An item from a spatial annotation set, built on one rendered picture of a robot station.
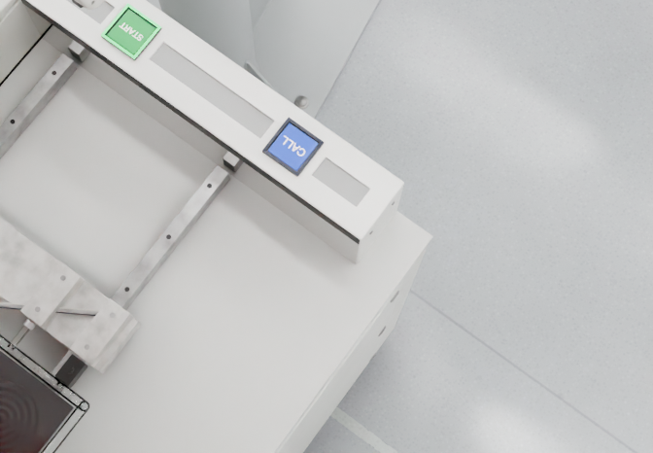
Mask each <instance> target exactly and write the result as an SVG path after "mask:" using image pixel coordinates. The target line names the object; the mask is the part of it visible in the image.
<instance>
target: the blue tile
mask: <svg viewBox="0 0 653 453"><path fill-rule="evenodd" d="M317 146H318V143H317V142H316V141H315V140H313V139H312V138H310V137H309V136H308V135H306V134H305V133H303V132H302V131H300V130H299V129H298V128H296V127H295V126H293V125H292V124H291V123H289V124H288V125H287V126H286V128H285V129H284V130H283V131H282V133H281V134H280V135H279V137H278V138H277V139H276V140H275V142H274V143H273V144H272V145H271V147H270V148H269V149H268V152H269V153H271V154H272V155H273V156H275V157H277V158H278V159H279V160H281V161H282V162H284V163H285V164H286V165H288V166H289V167H291V168H292V169H293V170H295V171H296V172H297V170H298V169H299V168H300V167H301V165H302V164H303V163H304V161H305V160H306V159H307V158H308V157H309V156H310V155H311V153H312V152H313V151H314V150H315V148H316V147H317Z"/></svg>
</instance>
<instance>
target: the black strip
mask: <svg viewBox="0 0 653 453"><path fill-rule="evenodd" d="M21 2H22V3H23V4H24V5H25V6H27V7H28V8H29V9H31V10H32V11H34V12H35V13H36V14H38V15H39V16H41V17H42V18H44V19H45V20H47V21H48V22H49V23H51V24H52V25H54V26H55V27H56V28H58V29H59V30H61V31H62V32H63V33H65V34H66V35H67V36H69V37H70V38H72V39H73V40H74V41H76V42H77V43H79V44H80V45H81V46H83V47H84V48H86V49H87V50H88V51H90V52H92V53H93V54H94V55H96V56H97V57H98V58H100V59H101V60H103V61H104V62H105V63H107V64H108V65H110V66H111V67H112V68H114V69H115V70H117V71H118V72H119V73H121V74H122V75H124V76H125V77H126V78H127V79H128V80H130V81H131V82H132V83H134V84H135V85H136V86H138V87H140V88H141V89H142V90H144V91H145V92H147V93H148V94H149V95H151V96H152V97H154V98H155V99H156V100H158V101H159V102H161V103H162V104H163V105H165V106H166V107H168V108H169V109H170V110H172V111H173V112H174V113H176V114H177V115H179V116H180V117H181V118H183V119H184V120H186V121H187V122H189V123H190V124H192V125H193V126H194V127H196V128H197V129H199V130H200V131H201V132H203V133H204V134H205V135H207V136H208V137H210V138H211V139H212V140H214V141H215V142H217V143H218V144H219V145H221V146H222V147H224V148H225V149H226V150H228V151H229V152H231V153H232V154H233V155H235V156H236V157H238V158H239V159H241V160H242V161H243V162H245V163H246V164H248V165H249V166H250V167H252V168H253V169H255V171H256V172H258V173H259V174H261V175H262V176H263V177H265V178H266V179H268V180H269V181H270V182H272V183H273V184H275V185H276V186H277V187H279V188H280V189H281V190H283V191H284V192H286V193H287V194H289V195H290V196H292V197H293V198H294V199H296V200H297V201H299V202H300V203H301V204H303V205H304V206H306V207H307V208H308V209H310V210H311V211H312V212H314V213H315V214H317V215H318V216H319V217H321V218H322V219H324V220H325V221H326V222H328V223H329V224H331V225H332V226H333V227H335V228H337V229H338V230H339V231H341V232H342V233H344V234H345V235H346V236H348V237H349V238H350V239H352V240H353V241H355V242H356V243H357V244H360V240H359V239H358V238H357V237H356V236H354V235H353V234H352V233H350V232H349V231H347V230H346V229H345V228H343V227H342V226H340V225H339V224H337V223H336V222H335V221H333V220H332V219H330V218H329V217H328V216H326V215H325V214H323V213H322V212H321V211H319V210H318V209H316V208H315V207H314V206H312V205H311V204H309V203H308V202H307V201H305V200H304V199H302V198H301V197H300V196H298V195H297V194H296V193H294V192H292V191H291V190H290V189H288V188H287V187H285V186H284V185H283V184H281V183H280V182H278V181H277V180H276V179H274V178H273V177H271V176H270V175H269V174H267V173H266V172H264V171H263V170H262V169H260V168H259V167H257V166H256V165H255V164H253V163H252V162H251V161H249V160H248V159H246V158H245V157H243V156H242V155H240V154H239V153H238V152H236V151H235V150H233V149H232V148H231V147H229V146H228V145H227V144H226V143H225V142H223V141H222V140H220V139H219V138H218V137H216V136H215V135H213V134H212V133H211V132H209V131H208V130H207V129H205V128H204V127H202V126H201V125H200V124H198V123H197V122H195V121H194V120H192V119H191V118H189V117H188V116H187V115H185V114H184V113H182V112H181V111H180V110H178V109H177V108H175V107H174V106H173V105H171V104H170V103H168V102H167V101H166V100H164V99H163V98H162V97H160V96H159V95H157V94H156V93H155V92H153V91H152V90H150V89H149V88H148V87H146V86H144V85H143V84H142V83H140V82H139V81H137V80H136V79H135V78H133V77H132V76H130V75H129V74H128V73H126V72H125V71H123V70H122V69H121V68H119V67H118V65H116V64H115V63H113V62H112V61H111V60H109V59H108V58H106V57H105V56H104V55H102V54H101V53H99V52H98V51H96V50H95V49H93V48H92V47H91V46H89V45H88V44H86V43H85V42H84V41H82V40H81V39H79V38H78V37H77V36H75V35H74V34H73V33H71V32H70V31H68V30H67V29H66V28H64V27H63V26H61V25H60V24H59V23H57V22H56V21H54V20H53V19H52V18H50V17H48V16H47V15H46V14H44V13H43V12H41V11H40V10H39V9H37V8H36V7H34V6H33V5H32V4H30V3H29V2H28V1H26V0H21Z"/></svg>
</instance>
